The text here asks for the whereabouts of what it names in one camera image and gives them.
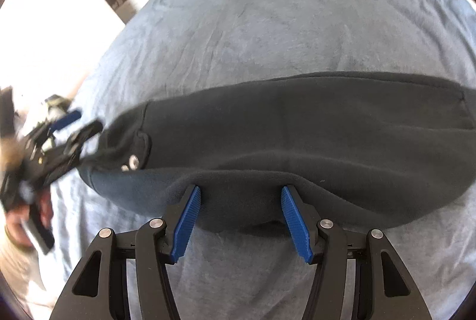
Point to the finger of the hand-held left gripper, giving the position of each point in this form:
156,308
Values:
65,119
85,136

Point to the person's left forearm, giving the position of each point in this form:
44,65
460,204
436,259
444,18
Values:
18,271

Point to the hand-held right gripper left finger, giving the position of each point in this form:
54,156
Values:
186,223

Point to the person's left hand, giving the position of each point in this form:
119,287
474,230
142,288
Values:
16,229

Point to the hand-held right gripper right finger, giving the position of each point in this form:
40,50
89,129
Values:
295,223

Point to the blue blanket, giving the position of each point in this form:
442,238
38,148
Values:
279,18

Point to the black pants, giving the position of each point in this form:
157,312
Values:
297,141

